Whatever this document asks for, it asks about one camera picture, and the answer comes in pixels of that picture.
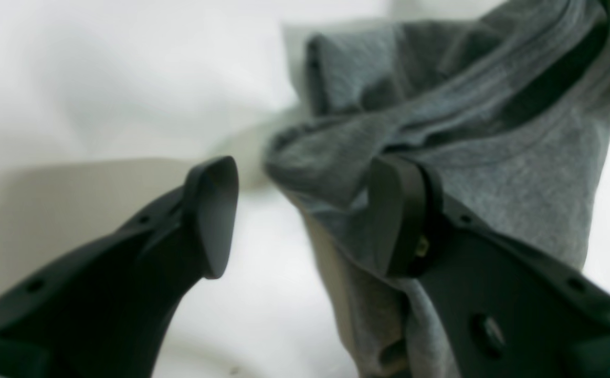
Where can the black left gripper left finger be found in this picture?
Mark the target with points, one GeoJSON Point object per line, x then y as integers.
{"type": "Point", "coordinates": [103, 309]}

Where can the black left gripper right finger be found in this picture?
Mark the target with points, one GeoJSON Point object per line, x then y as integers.
{"type": "Point", "coordinates": [509, 310]}

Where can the grey T-shirt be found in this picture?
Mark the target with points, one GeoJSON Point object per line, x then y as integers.
{"type": "Point", "coordinates": [511, 109]}

